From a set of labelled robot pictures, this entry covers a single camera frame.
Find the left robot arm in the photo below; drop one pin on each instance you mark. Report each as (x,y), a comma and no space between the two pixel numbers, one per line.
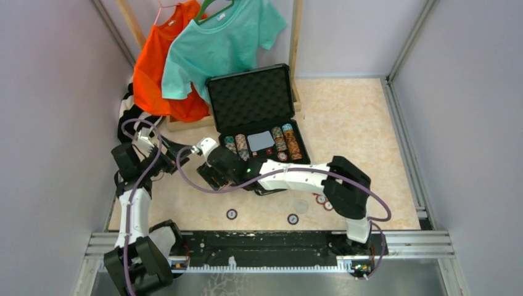
(139,263)

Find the green multicolour chip row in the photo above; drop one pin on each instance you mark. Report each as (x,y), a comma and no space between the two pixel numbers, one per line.
(279,140)

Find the purple chip on table left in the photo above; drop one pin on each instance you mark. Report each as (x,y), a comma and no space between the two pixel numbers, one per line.
(231,214)

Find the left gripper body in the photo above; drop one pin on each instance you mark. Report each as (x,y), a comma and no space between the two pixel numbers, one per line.
(167,161)

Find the blue backed card deck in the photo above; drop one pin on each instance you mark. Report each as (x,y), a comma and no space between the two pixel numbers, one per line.
(260,141)

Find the black white striped garment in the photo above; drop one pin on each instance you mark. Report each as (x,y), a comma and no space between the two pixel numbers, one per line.
(131,117)

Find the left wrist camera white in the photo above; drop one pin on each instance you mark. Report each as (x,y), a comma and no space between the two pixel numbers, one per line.
(142,141)

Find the red white chip right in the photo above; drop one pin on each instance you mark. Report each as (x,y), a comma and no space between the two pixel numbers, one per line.
(328,206)

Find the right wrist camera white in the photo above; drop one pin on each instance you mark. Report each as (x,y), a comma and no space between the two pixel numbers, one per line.
(204,147)

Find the orange red chip row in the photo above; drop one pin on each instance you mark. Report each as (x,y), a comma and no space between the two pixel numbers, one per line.
(291,142)

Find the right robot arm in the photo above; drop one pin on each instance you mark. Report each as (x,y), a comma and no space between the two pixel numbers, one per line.
(343,184)

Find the orange t-shirt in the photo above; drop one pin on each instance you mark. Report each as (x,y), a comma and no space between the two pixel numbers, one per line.
(149,68)

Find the tan blue chip row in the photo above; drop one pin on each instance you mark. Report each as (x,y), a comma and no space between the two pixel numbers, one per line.
(242,147)

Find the teal t-shirt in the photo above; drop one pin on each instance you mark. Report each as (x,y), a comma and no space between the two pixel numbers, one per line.
(223,44)

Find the black poker set case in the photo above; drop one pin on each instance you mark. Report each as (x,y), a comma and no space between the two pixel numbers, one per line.
(255,102)

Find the wooden clothes rack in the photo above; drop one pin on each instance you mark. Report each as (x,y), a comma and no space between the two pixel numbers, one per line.
(173,125)

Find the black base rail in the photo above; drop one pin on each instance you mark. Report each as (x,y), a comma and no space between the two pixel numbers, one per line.
(274,249)

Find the purple chip on table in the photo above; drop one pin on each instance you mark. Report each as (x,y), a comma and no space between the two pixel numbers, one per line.
(231,214)
(292,219)

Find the purple chip on table right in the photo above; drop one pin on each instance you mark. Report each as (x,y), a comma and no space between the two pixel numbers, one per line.
(292,219)

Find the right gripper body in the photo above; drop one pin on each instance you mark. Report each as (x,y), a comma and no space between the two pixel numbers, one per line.
(214,177)

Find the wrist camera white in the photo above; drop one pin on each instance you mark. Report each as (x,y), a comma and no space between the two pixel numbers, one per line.
(204,147)
(142,141)

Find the green blue chip row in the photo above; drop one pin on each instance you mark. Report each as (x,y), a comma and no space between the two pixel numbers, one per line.
(230,144)

